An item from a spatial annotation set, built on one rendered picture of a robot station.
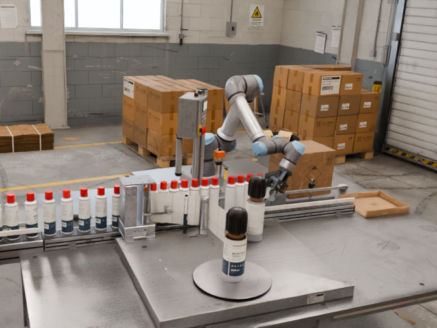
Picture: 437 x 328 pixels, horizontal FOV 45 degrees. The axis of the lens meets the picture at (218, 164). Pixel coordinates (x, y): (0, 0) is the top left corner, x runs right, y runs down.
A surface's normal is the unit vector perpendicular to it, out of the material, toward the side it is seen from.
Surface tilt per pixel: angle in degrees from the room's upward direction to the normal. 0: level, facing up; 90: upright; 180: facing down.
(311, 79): 89
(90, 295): 0
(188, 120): 90
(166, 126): 90
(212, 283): 0
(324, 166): 90
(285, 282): 0
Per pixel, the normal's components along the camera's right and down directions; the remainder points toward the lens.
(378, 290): 0.06, -0.95
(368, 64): -0.86, 0.11
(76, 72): 0.51, 0.29
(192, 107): -0.21, 0.28
